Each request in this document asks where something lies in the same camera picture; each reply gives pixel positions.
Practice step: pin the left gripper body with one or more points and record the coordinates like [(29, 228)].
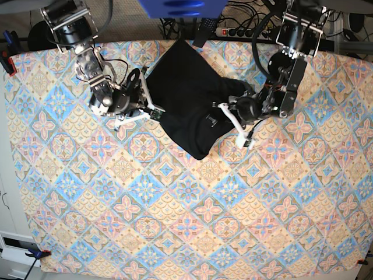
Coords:
[(248, 109)]

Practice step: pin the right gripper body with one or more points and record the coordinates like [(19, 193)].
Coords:
[(125, 101)]

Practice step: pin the black T-shirt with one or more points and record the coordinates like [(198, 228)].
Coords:
[(190, 90)]

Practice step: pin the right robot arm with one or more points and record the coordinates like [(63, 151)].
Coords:
[(72, 28)]

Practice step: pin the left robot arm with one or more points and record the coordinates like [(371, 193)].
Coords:
[(299, 36)]

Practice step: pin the white power strip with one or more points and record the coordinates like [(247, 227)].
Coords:
[(236, 33)]

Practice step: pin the patterned tablecloth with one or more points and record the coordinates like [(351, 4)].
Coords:
[(131, 204)]

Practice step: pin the blue clamp top left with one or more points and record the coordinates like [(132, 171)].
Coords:
[(6, 55)]

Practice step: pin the blue clamp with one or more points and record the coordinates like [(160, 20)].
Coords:
[(37, 254), (6, 55)]

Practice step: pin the blue clamp bottom left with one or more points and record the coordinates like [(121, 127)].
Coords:
[(37, 254)]

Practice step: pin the white cabinet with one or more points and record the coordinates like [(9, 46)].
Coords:
[(13, 220)]

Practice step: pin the orange clamp bottom right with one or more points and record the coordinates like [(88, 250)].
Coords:
[(362, 262)]

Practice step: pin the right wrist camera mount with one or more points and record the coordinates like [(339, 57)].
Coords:
[(132, 116)]

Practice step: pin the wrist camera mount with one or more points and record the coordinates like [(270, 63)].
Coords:
[(244, 138), (132, 116)]

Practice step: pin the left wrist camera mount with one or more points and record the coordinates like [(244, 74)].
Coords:
[(244, 138)]

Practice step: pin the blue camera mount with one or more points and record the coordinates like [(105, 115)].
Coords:
[(183, 8)]

